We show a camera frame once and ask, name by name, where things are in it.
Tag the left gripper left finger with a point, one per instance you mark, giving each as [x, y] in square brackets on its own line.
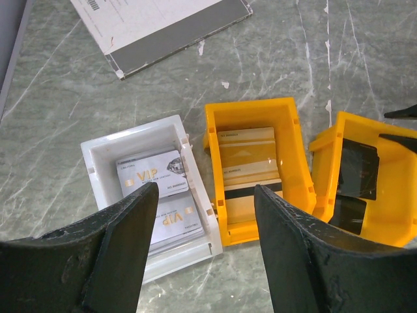
[94, 265]

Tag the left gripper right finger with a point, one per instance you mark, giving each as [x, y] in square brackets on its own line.
[312, 266]

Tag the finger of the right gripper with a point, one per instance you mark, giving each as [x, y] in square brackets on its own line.
[407, 113]
[407, 142]

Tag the black cards stack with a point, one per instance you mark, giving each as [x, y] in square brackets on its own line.
[357, 182]

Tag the silver VIP cards stack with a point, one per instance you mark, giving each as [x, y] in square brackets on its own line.
[177, 219]

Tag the gold cards stack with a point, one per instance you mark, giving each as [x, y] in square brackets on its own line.
[248, 158]

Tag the right yellow bin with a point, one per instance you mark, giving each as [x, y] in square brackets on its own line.
[391, 218]

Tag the yellow bin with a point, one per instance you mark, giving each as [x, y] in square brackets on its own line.
[391, 218]
[281, 115]

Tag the left yellow bin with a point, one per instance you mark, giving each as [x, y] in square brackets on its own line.
[281, 115]

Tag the white bin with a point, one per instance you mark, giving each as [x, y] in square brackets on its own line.
[163, 135]

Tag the grey white booklet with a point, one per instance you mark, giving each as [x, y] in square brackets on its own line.
[134, 35]

